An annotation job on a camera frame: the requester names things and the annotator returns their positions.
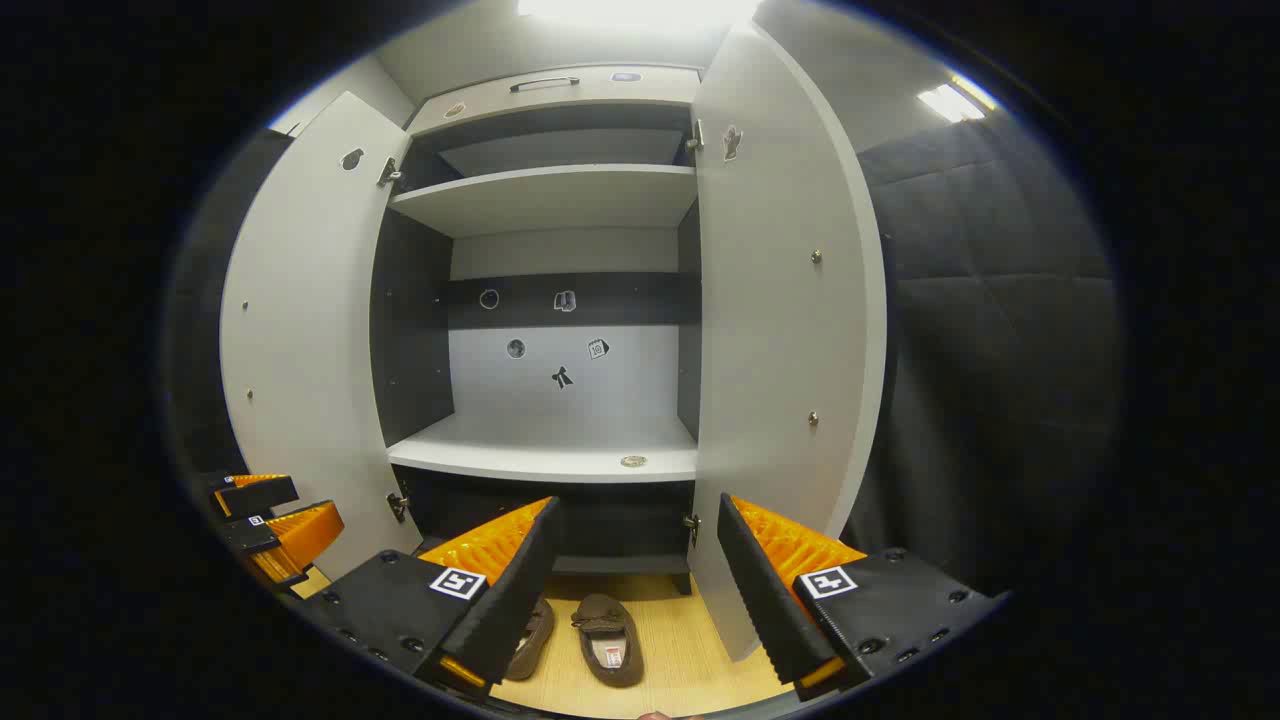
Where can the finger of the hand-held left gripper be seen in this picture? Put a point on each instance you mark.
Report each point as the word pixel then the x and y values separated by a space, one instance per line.
pixel 255 495
pixel 300 535

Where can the metal door hinge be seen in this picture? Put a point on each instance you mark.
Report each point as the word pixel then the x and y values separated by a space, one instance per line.
pixel 691 526
pixel 695 137
pixel 389 172
pixel 398 506

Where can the black backdrop cloth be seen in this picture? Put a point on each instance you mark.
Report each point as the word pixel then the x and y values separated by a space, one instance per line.
pixel 1000 350

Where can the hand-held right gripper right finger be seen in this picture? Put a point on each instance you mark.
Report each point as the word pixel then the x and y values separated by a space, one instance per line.
pixel 765 590

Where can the ceiling light panel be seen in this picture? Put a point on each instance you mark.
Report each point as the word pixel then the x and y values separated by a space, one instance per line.
pixel 640 10
pixel 952 101

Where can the brown fuzzy slipper shoe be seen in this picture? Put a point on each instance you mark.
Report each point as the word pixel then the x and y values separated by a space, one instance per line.
pixel 608 640
pixel 535 640

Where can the grey shoe cabinet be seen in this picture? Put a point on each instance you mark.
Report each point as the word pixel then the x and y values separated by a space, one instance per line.
pixel 560 445

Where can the grey cabinet drawer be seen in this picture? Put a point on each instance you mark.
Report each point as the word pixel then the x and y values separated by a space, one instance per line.
pixel 620 100

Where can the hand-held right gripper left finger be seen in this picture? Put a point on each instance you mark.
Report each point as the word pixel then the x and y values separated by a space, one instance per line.
pixel 515 590

